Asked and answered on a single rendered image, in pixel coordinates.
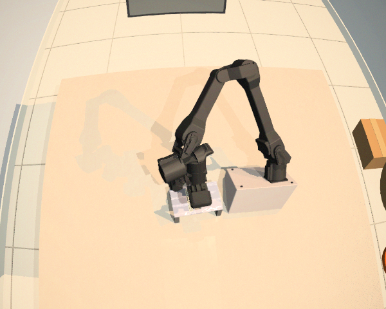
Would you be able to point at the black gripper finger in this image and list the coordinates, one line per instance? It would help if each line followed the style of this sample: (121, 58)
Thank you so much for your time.
(189, 188)

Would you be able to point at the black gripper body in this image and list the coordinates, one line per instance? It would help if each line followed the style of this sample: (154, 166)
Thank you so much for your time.
(199, 196)

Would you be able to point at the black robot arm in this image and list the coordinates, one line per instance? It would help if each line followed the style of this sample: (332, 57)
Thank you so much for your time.
(190, 132)

